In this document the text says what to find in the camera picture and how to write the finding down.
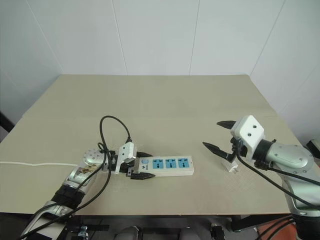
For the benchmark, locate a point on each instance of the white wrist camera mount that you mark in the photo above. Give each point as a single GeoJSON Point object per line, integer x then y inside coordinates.
{"type": "Point", "coordinates": [248, 135]}
{"type": "Point", "coordinates": [127, 151]}

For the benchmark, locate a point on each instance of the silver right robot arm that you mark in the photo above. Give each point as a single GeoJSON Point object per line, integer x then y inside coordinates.
{"type": "Point", "coordinates": [292, 155]}

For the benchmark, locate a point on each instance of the dark box with white top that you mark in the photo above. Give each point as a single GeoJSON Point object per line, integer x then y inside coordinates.
{"type": "Point", "coordinates": [313, 145]}

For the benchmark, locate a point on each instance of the white charger plug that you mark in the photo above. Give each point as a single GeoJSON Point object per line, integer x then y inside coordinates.
{"type": "Point", "coordinates": [230, 167]}

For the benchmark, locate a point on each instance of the white power strip blue sockets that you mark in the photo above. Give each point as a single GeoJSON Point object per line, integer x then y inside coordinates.
{"type": "Point", "coordinates": [170, 166]}

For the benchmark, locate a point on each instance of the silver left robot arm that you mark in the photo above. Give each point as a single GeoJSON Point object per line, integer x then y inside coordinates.
{"type": "Point", "coordinates": [75, 175]}

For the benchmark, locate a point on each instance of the black object beside table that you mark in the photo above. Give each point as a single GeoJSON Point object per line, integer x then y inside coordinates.
{"type": "Point", "coordinates": [5, 123]}

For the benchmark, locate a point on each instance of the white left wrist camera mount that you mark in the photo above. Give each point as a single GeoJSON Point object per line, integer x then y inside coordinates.
{"type": "Point", "coordinates": [127, 151]}

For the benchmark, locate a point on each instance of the black table frame leg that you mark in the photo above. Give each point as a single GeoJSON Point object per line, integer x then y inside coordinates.
{"type": "Point", "coordinates": [257, 221]}

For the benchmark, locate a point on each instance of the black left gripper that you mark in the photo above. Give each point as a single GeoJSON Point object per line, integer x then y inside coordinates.
{"type": "Point", "coordinates": [126, 166]}

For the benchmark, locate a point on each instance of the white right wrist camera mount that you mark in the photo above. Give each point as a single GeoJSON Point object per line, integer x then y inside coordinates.
{"type": "Point", "coordinates": [248, 135]}

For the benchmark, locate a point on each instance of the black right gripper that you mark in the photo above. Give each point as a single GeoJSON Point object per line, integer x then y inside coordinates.
{"type": "Point", "coordinates": [237, 150]}

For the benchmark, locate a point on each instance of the metal clamp bracket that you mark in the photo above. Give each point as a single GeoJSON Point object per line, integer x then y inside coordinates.
{"type": "Point", "coordinates": [82, 232]}

